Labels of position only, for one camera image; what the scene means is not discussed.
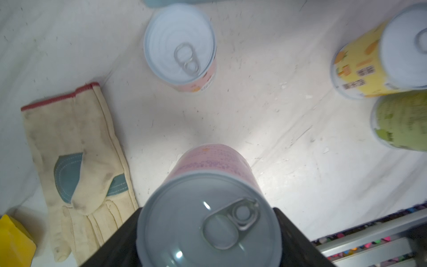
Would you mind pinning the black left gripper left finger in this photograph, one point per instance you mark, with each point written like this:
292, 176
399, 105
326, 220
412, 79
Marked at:
120, 250

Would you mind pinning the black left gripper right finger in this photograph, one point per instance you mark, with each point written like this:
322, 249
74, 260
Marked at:
297, 250

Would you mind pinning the pink label can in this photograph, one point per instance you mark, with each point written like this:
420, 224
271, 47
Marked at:
180, 48
209, 212

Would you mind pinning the yellow label can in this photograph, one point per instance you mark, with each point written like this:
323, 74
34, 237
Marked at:
389, 59

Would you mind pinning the light blue plastic basket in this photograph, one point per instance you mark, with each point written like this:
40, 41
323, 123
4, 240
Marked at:
164, 3

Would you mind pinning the cream work glove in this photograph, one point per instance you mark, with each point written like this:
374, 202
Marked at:
83, 172

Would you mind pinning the green label can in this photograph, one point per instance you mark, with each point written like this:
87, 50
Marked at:
400, 120

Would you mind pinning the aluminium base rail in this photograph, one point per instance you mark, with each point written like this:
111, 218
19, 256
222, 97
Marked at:
396, 240

